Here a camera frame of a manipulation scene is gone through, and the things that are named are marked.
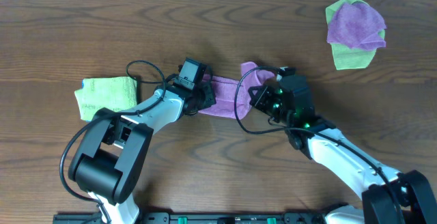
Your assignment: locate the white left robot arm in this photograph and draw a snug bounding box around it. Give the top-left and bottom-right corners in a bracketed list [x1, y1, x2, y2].
[68, 81, 216, 223]

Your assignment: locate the light green cloth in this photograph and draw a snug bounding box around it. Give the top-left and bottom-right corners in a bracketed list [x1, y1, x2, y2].
[325, 0, 387, 70]

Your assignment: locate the folded green cloth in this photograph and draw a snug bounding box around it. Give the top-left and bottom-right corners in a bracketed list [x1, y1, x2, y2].
[74, 76, 137, 122]

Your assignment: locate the purple crumpled cloth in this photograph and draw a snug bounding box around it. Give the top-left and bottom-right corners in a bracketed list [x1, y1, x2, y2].
[327, 2, 386, 51]

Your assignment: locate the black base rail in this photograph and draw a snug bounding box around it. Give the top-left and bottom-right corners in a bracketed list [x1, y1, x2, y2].
[53, 211, 366, 224]

